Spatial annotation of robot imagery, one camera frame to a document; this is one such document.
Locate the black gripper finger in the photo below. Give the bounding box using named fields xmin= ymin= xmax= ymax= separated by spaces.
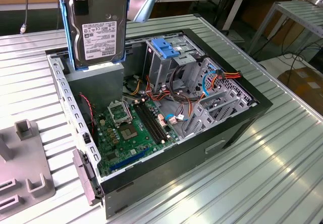
xmin=74 ymin=0 xmax=89 ymax=16

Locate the grey power supply box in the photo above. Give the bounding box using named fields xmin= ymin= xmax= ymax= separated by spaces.
xmin=64 ymin=62 xmax=125 ymax=107

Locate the green motherboard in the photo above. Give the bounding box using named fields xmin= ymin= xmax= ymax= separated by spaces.
xmin=94 ymin=98 xmax=180 ymax=178

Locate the blue data wire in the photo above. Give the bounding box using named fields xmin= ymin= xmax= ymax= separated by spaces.
xmin=201 ymin=65 xmax=220 ymax=96

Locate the metal slat shelf table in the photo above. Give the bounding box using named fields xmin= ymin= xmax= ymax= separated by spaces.
xmin=247 ymin=1 xmax=323 ymax=55

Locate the black cable with metal plug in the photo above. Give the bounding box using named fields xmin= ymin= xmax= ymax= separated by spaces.
xmin=19 ymin=0 xmax=30 ymax=35

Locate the hard disk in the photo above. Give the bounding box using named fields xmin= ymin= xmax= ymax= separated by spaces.
xmin=56 ymin=0 xmax=132 ymax=71

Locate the yellow orange wire bundle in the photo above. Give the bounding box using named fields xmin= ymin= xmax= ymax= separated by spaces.
xmin=123 ymin=75 xmax=152 ymax=101

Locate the grey metal optical drive cage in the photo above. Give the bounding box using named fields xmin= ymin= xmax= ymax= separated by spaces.
xmin=142 ymin=36 xmax=205 ymax=93

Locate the grey parts rack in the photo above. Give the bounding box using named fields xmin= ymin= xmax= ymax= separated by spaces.
xmin=0 ymin=118 xmax=56 ymax=214

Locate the black tripod stand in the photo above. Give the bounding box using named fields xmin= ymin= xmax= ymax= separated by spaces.
xmin=213 ymin=0 xmax=239 ymax=33

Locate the large labelled cardboard box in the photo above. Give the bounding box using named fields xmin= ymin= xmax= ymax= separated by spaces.
xmin=277 ymin=66 xmax=323 ymax=108

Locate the CPU socket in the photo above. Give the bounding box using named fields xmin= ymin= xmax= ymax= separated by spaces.
xmin=119 ymin=123 xmax=140 ymax=142

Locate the black RAM slot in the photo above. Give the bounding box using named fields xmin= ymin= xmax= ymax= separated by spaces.
xmin=133 ymin=102 xmax=164 ymax=145
xmin=140 ymin=100 xmax=169 ymax=142

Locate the black open PC case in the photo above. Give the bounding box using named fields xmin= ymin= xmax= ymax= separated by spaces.
xmin=44 ymin=28 xmax=274 ymax=219

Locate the metal disk bay cage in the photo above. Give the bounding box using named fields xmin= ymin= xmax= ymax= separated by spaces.
xmin=181 ymin=57 xmax=260 ymax=138

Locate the black wire bundle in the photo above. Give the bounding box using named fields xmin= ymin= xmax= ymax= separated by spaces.
xmin=168 ymin=65 xmax=202 ymax=103

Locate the blue plastic drive latch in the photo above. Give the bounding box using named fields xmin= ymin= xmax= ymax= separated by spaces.
xmin=152 ymin=38 xmax=180 ymax=60

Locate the red black twisted fan wire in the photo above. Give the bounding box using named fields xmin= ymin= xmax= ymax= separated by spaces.
xmin=79 ymin=93 xmax=96 ymax=136

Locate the blue expansion slot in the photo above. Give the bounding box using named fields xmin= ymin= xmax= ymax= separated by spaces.
xmin=109 ymin=147 xmax=150 ymax=173

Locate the metal socket cover frame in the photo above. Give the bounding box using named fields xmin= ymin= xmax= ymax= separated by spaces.
xmin=107 ymin=100 xmax=133 ymax=128

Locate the orange red power wire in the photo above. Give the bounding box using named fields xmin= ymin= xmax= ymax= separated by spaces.
xmin=186 ymin=69 xmax=243 ymax=124

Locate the black case fan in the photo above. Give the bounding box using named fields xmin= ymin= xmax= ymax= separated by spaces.
xmin=77 ymin=92 xmax=99 ymax=146

